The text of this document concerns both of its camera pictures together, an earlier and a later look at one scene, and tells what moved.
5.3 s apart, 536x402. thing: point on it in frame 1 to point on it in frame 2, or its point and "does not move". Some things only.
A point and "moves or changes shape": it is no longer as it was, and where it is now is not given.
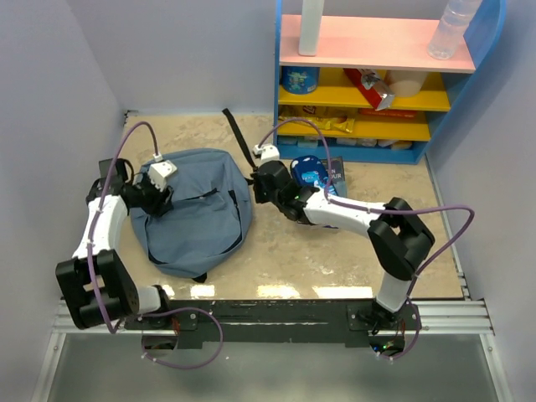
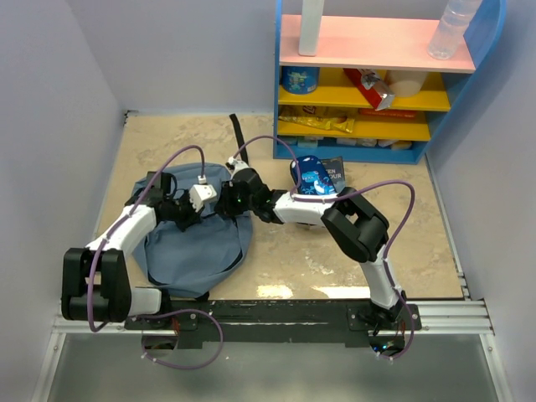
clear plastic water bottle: x=455 y=21 does not move
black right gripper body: x=261 y=194 to x=234 y=203
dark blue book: x=337 y=177 does not move
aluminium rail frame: x=463 y=316 does not move
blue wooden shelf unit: x=376 y=94 does not move
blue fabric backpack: x=207 y=224 moves or changes shape
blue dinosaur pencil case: x=310 y=171 does not move
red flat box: x=392 y=112 does not move
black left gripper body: x=149 y=198 to x=181 y=211
